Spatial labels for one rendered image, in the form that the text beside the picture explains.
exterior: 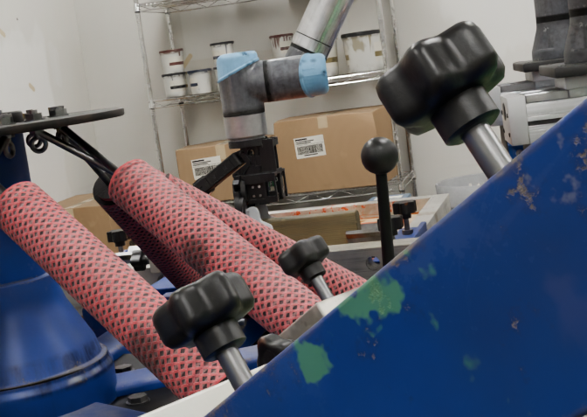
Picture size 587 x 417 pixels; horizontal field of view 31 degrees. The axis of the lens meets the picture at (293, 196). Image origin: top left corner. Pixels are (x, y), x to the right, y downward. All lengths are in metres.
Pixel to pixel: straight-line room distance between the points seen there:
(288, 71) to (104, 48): 4.19
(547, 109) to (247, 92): 0.55
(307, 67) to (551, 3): 0.83
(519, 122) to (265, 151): 0.48
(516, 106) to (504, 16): 3.50
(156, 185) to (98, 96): 5.06
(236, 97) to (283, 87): 0.08
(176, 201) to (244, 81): 0.91
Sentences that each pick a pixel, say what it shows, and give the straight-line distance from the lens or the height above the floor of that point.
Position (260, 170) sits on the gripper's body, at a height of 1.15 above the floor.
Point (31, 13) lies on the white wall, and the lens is 5.65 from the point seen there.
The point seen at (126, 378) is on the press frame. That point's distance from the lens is 1.19.
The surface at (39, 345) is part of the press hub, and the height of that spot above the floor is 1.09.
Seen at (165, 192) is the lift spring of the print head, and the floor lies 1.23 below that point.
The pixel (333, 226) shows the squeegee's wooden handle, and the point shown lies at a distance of 1.89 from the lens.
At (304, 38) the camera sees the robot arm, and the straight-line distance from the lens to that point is 2.01.
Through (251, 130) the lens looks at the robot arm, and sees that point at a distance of 1.88.
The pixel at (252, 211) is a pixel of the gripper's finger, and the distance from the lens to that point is 1.91.
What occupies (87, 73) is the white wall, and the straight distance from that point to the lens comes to 6.08.
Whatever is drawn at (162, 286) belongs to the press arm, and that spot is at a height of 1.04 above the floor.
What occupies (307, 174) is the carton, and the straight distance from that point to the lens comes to 5.22.
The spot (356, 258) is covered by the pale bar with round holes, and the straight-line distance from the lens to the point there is 1.63.
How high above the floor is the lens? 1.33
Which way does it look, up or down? 7 degrees down
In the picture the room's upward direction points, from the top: 8 degrees counter-clockwise
